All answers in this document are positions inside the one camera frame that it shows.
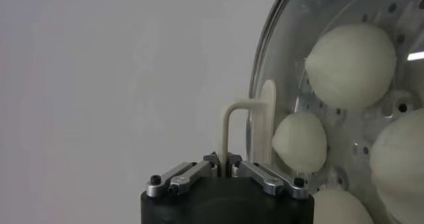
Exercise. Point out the white steamed baozi bun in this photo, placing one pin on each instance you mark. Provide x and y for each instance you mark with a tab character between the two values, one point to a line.
341	208
351	66
401	165
299	142

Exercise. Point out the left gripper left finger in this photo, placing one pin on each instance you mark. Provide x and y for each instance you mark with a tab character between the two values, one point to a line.
185	177

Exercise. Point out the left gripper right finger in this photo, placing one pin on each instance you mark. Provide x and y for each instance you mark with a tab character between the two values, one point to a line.
265	177

